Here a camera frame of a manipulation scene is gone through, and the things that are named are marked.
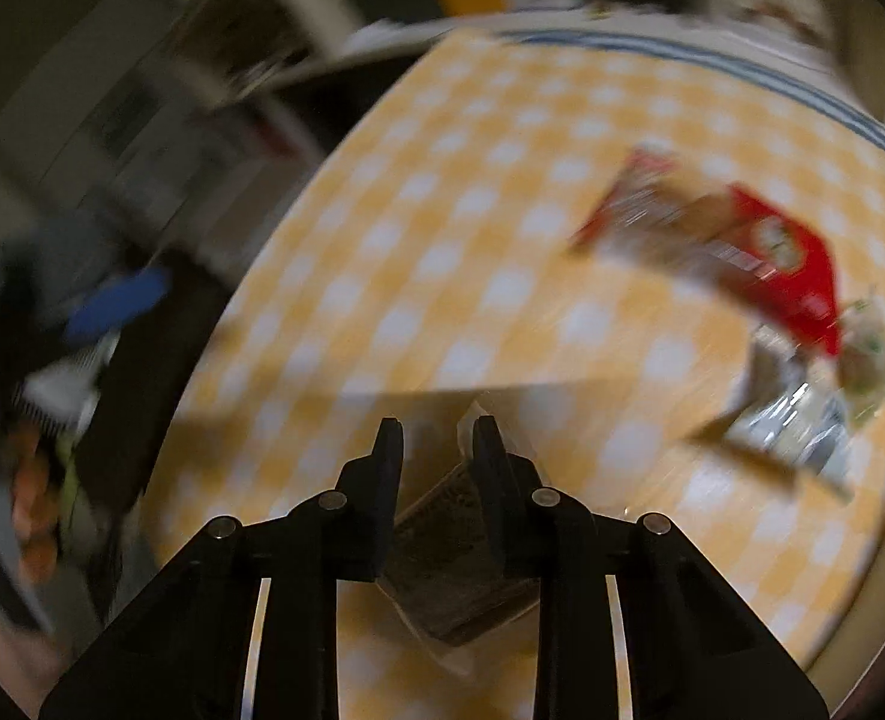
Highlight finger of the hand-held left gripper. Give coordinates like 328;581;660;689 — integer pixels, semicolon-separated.
65;268;175;340

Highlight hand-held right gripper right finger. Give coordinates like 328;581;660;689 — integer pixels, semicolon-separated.
472;414;829;720

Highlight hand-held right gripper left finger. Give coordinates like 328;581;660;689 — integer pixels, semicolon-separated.
37;416;406;720

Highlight dark square snack packet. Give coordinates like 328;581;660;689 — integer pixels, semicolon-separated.
377;399;542;677

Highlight dark chair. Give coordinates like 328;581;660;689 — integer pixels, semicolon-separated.
74;251;237;515

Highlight silver and white snack packet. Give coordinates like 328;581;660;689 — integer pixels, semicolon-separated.
718;321;857;502

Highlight clear packet with brown snack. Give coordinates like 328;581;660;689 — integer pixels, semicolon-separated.
568;145;736;278

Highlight red snack packet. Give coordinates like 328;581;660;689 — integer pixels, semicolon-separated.
701;182;842;359

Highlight green and white snack packet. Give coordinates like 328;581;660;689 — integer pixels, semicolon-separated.
836;291;885;422

